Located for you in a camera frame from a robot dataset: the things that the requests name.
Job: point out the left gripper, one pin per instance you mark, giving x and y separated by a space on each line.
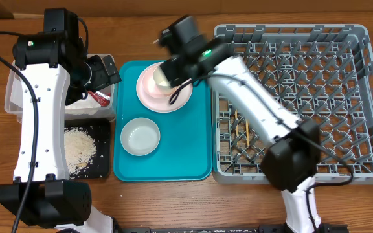
103 78

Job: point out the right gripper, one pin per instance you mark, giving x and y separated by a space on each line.
175 71

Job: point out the red snack wrapper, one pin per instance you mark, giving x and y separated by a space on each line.
101 98

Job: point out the white napkin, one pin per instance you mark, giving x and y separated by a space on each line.
87 103

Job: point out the white cup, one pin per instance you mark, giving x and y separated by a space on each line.
161 82

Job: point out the wooden chopstick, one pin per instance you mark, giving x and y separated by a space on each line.
247 131
236 128

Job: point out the grey bowl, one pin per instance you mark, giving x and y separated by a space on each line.
140 136

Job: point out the rice pile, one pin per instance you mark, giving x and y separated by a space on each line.
80 149

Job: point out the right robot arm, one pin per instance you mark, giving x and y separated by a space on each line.
292 145

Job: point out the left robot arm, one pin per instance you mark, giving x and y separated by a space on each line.
42 193

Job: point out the grey dishwasher rack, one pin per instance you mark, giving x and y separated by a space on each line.
320 72

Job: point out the clear plastic bin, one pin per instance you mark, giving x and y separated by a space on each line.
89 111

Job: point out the pink bowl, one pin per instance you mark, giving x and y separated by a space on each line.
148 83

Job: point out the pink plate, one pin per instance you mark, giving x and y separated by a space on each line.
162 105

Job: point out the black tray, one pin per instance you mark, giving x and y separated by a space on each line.
100 130

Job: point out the teal serving tray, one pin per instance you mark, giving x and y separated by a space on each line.
184 152

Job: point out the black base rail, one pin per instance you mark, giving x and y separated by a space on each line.
281 228

